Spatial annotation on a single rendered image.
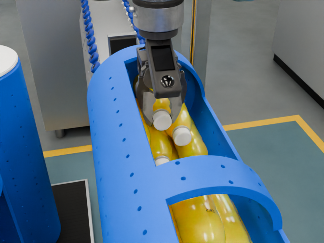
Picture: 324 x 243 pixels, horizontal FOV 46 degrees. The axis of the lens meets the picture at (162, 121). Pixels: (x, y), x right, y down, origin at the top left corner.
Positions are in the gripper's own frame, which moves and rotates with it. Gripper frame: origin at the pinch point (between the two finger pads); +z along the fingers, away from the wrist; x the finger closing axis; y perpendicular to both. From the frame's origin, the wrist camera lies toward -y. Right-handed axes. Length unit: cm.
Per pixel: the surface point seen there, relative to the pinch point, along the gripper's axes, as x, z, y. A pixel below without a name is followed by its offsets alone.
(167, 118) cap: -1.0, -1.2, -0.8
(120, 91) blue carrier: 7.8, -7.2, 1.8
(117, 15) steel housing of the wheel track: -4, 21, 119
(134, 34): -3, 6, 59
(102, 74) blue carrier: 10.5, -5.3, 13.0
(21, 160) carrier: 41, 44, 48
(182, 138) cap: -4.4, 4.7, -0.8
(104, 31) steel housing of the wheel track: 4, 21, 101
